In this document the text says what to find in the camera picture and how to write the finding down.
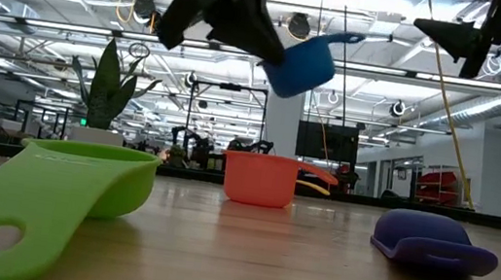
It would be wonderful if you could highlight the ceiling cable reel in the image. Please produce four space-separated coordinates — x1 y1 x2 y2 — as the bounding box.
182 70 200 90
130 0 160 23
388 98 409 120
286 11 314 42

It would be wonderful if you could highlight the green snake plant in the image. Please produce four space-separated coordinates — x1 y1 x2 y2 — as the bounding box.
62 33 167 138

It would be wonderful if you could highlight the yellow hanging cord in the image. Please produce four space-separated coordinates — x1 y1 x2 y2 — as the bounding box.
396 0 501 212

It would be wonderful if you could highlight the white pillar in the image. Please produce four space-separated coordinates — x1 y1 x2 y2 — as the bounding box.
260 67 311 161

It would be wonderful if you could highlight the dark blue measuring cup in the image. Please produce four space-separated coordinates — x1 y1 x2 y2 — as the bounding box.
366 205 501 280

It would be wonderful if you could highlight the small background plant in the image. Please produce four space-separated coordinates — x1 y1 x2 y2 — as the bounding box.
166 143 188 170

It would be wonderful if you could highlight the green measuring cup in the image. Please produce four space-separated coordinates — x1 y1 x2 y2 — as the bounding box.
0 129 164 280

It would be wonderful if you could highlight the black hanging cable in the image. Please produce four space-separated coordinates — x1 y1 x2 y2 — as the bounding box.
324 0 365 128

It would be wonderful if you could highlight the red measuring cup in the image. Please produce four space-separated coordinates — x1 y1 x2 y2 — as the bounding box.
217 148 327 216

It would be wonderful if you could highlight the red bin shelf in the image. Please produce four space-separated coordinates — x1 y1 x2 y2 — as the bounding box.
412 165 473 210

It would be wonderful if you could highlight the light blue measuring cup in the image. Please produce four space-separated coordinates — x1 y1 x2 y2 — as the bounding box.
256 19 368 110

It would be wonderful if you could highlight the yellow measuring cup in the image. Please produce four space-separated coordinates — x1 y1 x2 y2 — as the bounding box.
295 179 333 197

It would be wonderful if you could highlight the black table frame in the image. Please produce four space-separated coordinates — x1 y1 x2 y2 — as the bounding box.
0 141 501 234

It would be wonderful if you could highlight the black background rig frame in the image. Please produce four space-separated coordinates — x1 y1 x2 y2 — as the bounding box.
182 77 272 158

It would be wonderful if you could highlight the white plant pot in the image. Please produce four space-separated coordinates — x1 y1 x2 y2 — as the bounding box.
67 123 126 150

